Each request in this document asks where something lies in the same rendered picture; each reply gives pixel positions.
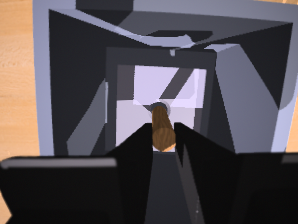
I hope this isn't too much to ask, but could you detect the white flat plate with hole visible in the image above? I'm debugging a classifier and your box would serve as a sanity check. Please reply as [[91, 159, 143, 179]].
[[116, 65, 206, 147]]

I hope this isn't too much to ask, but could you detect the wooden peg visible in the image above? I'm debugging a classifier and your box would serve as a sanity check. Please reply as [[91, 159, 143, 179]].
[[152, 106, 175, 152]]

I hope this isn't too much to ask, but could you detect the dark grey open box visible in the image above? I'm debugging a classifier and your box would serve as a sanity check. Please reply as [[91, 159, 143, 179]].
[[32, 0, 298, 224]]

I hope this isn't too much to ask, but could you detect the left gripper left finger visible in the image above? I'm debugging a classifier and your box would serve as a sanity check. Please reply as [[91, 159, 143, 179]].
[[0, 123, 153, 224]]

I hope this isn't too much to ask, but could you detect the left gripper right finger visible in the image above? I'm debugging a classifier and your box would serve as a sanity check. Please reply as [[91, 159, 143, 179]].
[[174, 122, 298, 224]]

